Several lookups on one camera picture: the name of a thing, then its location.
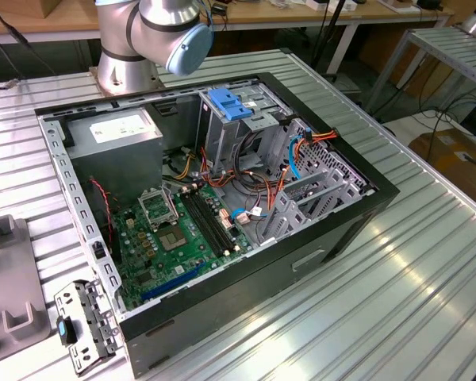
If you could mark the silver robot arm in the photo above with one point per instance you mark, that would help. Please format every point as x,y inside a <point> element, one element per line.
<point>123,59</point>

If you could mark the grey metal disk bay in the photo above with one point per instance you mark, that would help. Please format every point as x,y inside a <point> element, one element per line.
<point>321,186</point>

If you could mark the black RAM slot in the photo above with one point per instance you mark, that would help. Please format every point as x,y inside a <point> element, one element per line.
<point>213,222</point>
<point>202,225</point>
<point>208,224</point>
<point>218,220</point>

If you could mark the grey metal drive cage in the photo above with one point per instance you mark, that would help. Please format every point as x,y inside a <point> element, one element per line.
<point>218,131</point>

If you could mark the CPU socket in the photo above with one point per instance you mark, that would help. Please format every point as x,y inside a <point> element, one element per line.
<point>172,239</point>

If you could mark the black open PC case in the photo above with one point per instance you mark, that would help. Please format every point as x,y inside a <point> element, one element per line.
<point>262,285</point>

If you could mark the green motherboard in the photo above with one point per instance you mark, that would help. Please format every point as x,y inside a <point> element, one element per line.
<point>170,270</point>

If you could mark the blue expansion slot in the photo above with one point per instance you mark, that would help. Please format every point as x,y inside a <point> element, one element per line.
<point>170,283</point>

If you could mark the grey power supply unit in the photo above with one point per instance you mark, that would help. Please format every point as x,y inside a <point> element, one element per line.
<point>115,166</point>

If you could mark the black case fan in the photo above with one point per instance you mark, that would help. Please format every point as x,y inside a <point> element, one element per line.
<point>103,222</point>

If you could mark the large cardboard box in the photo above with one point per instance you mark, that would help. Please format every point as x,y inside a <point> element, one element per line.
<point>448,158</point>

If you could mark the wooden top desk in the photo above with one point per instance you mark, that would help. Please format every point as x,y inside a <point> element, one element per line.
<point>381,16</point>
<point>63,24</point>

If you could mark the grey parts rack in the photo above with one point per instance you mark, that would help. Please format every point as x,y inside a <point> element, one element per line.
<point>8,278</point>

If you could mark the metal slat table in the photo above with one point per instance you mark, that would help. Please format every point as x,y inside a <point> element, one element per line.
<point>440,43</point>

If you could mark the blue plastic drive bracket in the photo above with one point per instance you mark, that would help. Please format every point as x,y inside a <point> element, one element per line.
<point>230,105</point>

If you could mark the grey metal card bracket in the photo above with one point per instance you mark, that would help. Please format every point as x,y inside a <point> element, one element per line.
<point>91,329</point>

